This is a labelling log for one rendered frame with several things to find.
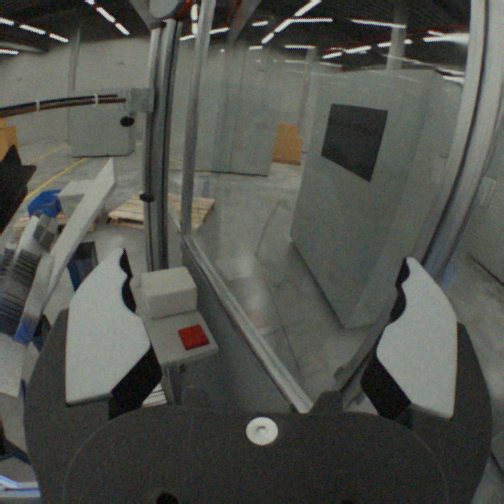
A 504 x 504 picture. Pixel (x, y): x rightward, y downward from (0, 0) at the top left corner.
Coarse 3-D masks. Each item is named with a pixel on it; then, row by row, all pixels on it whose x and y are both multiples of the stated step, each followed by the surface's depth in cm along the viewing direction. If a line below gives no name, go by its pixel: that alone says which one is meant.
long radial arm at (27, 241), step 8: (32, 216) 73; (32, 224) 70; (24, 232) 64; (32, 232) 68; (24, 240) 62; (32, 240) 65; (16, 248) 56; (24, 248) 59; (32, 248) 63; (40, 248) 66; (48, 248) 70
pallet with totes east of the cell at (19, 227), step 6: (24, 216) 266; (60, 216) 278; (18, 222) 251; (24, 222) 253; (60, 222) 265; (66, 222) 267; (18, 228) 243; (24, 228) 253; (90, 228) 281; (18, 234) 247
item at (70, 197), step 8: (72, 184) 290; (80, 184) 292; (88, 184) 294; (64, 192) 264; (72, 192) 266; (80, 192) 267; (64, 200) 261; (72, 200) 265; (80, 200) 269; (64, 208) 267; (72, 208) 271
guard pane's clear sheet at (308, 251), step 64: (256, 0) 40; (320, 0) 27; (384, 0) 19; (448, 0) 13; (256, 64) 46; (320, 64) 32; (384, 64) 23; (448, 64) 17; (256, 128) 50; (320, 128) 36; (384, 128) 26; (448, 128) 19; (192, 192) 92; (256, 192) 54; (320, 192) 38; (384, 192) 29; (256, 256) 58; (320, 256) 41; (384, 256) 30; (256, 320) 63; (320, 320) 43; (320, 384) 44
